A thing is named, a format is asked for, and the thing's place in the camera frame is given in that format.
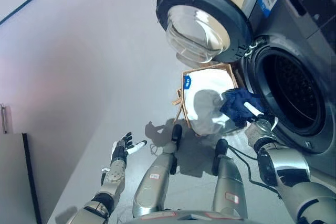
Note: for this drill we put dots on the black robot foot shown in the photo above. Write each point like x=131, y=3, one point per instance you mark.
x=177, y=133
x=221, y=148

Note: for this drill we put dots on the silver robot leg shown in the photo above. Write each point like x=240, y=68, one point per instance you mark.
x=228, y=184
x=155, y=179

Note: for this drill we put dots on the white fabric basket liner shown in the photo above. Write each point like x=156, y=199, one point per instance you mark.
x=202, y=82

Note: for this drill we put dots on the silver right robot leg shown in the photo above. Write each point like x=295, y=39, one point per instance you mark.
x=228, y=184

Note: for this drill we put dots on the round glass washer door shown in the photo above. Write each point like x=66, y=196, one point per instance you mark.
x=194, y=27

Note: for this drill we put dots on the blue liner label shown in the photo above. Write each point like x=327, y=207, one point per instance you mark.
x=188, y=81

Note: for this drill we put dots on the wooden laundry basket frame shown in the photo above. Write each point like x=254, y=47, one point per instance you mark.
x=181, y=106

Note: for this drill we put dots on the black left robot foot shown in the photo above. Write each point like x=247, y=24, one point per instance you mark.
x=177, y=133

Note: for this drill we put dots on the grey robot torso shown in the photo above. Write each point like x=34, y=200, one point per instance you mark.
x=189, y=217

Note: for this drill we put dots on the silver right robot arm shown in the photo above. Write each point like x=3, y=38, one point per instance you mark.
x=288, y=171

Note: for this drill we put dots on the black right robot foot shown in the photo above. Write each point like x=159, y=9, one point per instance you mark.
x=221, y=148

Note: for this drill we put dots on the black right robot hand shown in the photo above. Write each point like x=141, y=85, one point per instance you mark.
x=256, y=110

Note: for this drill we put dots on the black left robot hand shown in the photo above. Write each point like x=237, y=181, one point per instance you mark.
x=120, y=149

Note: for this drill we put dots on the dark blue garment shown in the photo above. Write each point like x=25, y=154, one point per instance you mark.
x=237, y=106

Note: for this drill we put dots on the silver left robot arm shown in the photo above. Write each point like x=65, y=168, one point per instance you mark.
x=113, y=182

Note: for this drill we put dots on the silver left robot leg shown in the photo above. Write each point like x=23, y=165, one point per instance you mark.
x=155, y=179

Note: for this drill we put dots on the dark grey washing machine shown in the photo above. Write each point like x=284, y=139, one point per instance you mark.
x=294, y=58

